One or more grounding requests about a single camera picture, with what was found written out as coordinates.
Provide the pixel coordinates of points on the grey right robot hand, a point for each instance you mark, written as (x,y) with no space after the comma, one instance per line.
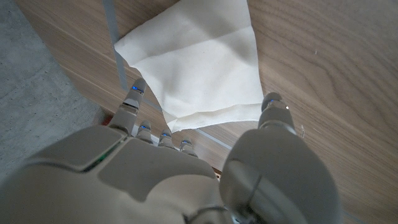
(149,180)

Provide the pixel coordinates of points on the cream white cloth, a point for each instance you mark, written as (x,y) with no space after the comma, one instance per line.
(192,62)

